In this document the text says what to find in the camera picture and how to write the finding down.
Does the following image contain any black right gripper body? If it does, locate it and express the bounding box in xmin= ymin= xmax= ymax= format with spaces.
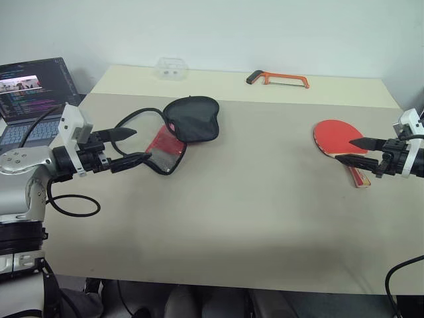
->
xmin=375 ymin=138 xmax=411 ymax=180

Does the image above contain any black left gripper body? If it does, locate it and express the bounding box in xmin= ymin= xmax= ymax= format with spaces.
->
xmin=78 ymin=131 xmax=113 ymax=174

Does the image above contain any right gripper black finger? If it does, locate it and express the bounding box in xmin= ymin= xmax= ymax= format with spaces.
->
xmin=348 ymin=136 xmax=388 ymax=153
xmin=335 ymin=154 xmax=382 ymax=176

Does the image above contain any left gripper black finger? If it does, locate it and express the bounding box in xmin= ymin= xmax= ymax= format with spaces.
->
xmin=98 ymin=127 xmax=138 ymax=144
xmin=109 ymin=152 xmax=153 ymax=174

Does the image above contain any red ping pong paddle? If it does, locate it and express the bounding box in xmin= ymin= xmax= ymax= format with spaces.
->
xmin=313 ymin=119 xmax=372 ymax=189

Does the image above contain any black mesh paddle bag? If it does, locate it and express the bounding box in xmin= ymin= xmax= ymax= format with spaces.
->
xmin=113 ymin=95 xmax=221 ymax=176

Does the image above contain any clear plastic box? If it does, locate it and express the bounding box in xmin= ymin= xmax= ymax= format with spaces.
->
xmin=154 ymin=56 xmax=190 ymax=81

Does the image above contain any open grey laptop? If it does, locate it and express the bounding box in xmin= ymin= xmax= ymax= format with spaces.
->
xmin=0 ymin=57 xmax=81 ymax=147

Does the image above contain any orange hacksaw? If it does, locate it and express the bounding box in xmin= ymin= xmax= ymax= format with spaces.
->
xmin=246 ymin=70 xmax=311 ymax=90

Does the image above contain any silver black robot torso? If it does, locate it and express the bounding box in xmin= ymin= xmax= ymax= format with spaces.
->
xmin=0 ymin=185 xmax=49 ymax=283

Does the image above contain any grey rounded shape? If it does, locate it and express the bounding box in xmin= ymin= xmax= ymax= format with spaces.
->
xmin=164 ymin=284 xmax=246 ymax=318

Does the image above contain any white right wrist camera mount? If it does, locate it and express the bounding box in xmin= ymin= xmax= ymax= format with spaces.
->
xmin=393 ymin=108 xmax=424 ymax=180

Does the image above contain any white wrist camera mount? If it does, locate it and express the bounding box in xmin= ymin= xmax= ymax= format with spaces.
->
xmin=58 ymin=103 xmax=94 ymax=178
xmin=393 ymin=108 xmax=424 ymax=180

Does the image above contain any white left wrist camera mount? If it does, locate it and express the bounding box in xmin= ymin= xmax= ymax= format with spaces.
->
xmin=58 ymin=103 xmax=94 ymax=178

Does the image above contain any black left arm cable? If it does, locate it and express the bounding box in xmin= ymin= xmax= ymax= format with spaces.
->
xmin=19 ymin=105 xmax=101 ymax=219

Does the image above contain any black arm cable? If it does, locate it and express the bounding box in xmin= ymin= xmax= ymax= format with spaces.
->
xmin=385 ymin=131 xmax=424 ymax=318
xmin=19 ymin=105 xmax=101 ymax=219

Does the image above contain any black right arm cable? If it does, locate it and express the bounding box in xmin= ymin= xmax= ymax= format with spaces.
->
xmin=385 ymin=131 xmax=424 ymax=318

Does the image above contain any thin black floor cable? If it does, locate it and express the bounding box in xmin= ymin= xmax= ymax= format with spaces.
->
xmin=116 ymin=280 xmax=136 ymax=317

